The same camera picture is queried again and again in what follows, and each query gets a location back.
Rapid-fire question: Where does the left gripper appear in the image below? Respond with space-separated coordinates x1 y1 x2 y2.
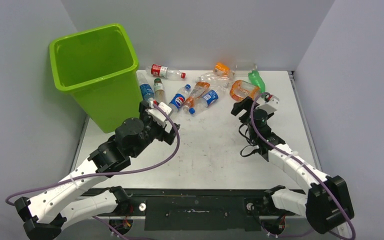
129 100 179 158

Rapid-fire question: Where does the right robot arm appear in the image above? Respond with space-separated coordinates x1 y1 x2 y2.
230 94 355 236

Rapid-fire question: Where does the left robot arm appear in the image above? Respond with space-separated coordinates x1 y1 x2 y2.
14 101 180 240

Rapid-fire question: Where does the blue label bottle near bin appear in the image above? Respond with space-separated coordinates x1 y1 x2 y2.
136 72 155 107

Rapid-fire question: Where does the green plastic bin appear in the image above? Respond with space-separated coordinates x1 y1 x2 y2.
49 23 143 133

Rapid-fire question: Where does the crushed orange tea bottle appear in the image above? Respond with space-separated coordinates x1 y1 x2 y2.
229 79 261 102

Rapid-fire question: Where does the green plastic bottle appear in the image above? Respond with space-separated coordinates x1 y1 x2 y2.
248 70 266 93

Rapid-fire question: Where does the pepsi bottle centre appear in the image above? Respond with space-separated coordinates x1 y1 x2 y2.
168 84 191 117

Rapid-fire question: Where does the blue label blue cap bottle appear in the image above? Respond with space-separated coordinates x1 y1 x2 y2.
188 86 227 115

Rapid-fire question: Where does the green cap white label bottle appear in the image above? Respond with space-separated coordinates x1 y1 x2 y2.
153 78 168 104

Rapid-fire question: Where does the clear crushed bottle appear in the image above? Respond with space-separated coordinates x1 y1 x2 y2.
195 72 235 86

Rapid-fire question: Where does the orange bottle at back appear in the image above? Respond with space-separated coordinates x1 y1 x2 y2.
213 62 235 77

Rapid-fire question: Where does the orange label slim bottle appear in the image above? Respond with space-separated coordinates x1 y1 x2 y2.
181 81 210 113

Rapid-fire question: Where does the red label clear bottle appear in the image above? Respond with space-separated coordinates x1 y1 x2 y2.
145 64 186 81

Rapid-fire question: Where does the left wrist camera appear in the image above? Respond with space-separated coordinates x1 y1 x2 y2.
145 102 173 128

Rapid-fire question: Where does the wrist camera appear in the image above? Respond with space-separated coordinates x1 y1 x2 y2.
256 94 280 115
145 102 173 128

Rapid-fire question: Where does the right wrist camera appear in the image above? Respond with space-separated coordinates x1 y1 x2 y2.
256 94 280 115

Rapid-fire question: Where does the clear bottle at wall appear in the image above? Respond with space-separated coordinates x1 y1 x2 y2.
234 60 258 72

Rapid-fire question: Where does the aluminium table edge rail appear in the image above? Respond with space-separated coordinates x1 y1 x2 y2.
287 71 322 170

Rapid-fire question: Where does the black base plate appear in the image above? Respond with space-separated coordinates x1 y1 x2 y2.
105 188 291 232

